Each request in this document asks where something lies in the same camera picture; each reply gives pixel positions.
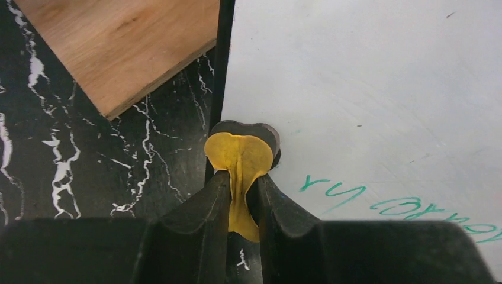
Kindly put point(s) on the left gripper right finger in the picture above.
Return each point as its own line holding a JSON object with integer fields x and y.
{"x": 290, "y": 247}

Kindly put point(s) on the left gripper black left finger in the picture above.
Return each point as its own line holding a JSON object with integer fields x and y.
{"x": 189, "y": 243}

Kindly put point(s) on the yellow black whiteboard eraser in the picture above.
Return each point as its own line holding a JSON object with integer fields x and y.
{"x": 246, "y": 152}

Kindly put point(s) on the small whiteboard black frame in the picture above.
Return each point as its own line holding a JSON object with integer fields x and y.
{"x": 385, "y": 110}

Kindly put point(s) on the wooden board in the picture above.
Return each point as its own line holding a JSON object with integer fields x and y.
{"x": 119, "y": 51}

